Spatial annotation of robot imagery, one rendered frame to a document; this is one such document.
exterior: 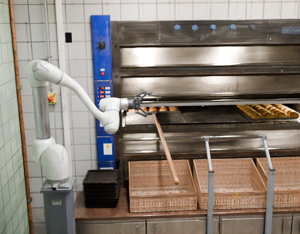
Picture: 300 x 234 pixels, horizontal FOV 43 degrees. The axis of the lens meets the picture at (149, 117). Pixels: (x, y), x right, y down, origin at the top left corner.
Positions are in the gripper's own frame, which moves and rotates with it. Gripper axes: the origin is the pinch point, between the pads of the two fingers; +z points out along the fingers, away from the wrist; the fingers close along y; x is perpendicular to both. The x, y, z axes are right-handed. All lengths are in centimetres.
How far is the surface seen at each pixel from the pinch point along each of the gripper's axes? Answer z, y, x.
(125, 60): -22, -28, -54
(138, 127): -12, 32, -55
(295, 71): 130, -16, -55
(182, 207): 22, 88, -6
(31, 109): -106, 14, -55
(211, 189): 43, 68, 5
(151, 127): 0, 33, -55
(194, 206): 32, 88, -6
